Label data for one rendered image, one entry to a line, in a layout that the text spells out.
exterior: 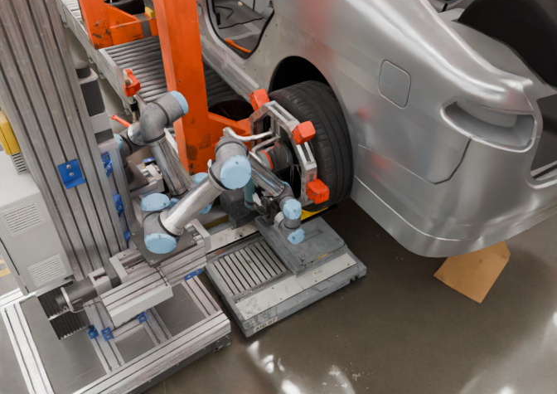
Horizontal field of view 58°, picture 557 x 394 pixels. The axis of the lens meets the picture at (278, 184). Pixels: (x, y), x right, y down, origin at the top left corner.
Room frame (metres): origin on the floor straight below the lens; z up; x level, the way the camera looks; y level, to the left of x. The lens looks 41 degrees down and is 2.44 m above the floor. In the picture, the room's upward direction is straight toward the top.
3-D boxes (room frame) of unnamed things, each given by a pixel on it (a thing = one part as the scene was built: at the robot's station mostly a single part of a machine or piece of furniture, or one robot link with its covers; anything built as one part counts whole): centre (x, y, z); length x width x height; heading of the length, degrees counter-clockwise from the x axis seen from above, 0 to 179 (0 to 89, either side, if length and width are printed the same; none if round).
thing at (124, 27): (4.21, 1.22, 0.69); 0.52 x 0.17 x 0.35; 122
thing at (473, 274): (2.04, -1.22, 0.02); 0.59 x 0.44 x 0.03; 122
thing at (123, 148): (1.92, 0.79, 0.98); 0.13 x 0.12 x 0.14; 144
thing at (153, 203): (1.51, 0.51, 0.98); 0.13 x 0.12 x 0.14; 15
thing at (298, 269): (2.18, -0.13, 0.13); 0.50 x 0.36 x 0.10; 32
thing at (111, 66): (3.48, 1.12, 0.28); 2.47 x 0.09 x 0.22; 32
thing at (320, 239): (2.14, -0.16, 0.32); 0.40 x 0.30 x 0.28; 32
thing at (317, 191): (1.78, -0.18, 0.85); 0.09 x 0.08 x 0.07; 32
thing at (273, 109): (2.05, -0.01, 0.85); 0.54 x 0.07 x 0.54; 32
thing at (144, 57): (3.69, 0.79, 0.14); 2.47 x 0.85 x 0.27; 32
